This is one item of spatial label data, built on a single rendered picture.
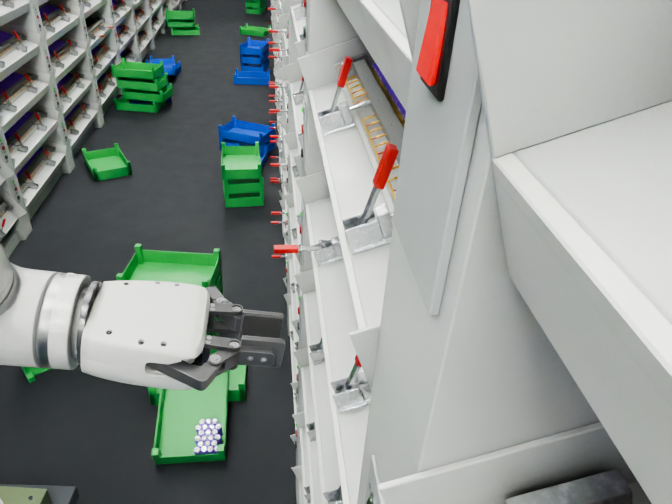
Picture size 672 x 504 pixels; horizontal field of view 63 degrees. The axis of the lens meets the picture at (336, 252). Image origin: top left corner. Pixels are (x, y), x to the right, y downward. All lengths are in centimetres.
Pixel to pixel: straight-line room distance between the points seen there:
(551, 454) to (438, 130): 15
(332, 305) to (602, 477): 50
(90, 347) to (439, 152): 37
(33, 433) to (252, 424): 65
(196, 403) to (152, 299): 130
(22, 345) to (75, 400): 149
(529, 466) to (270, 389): 167
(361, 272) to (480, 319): 25
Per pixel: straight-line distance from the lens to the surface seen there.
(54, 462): 186
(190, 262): 205
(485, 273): 18
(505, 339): 21
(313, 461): 105
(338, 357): 65
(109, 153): 358
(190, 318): 51
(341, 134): 68
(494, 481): 27
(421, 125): 21
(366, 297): 41
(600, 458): 28
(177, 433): 178
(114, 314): 51
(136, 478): 175
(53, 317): 50
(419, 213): 21
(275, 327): 54
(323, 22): 86
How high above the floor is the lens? 141
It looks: 34 degrees down
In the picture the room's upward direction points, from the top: 4 degrees clockwise
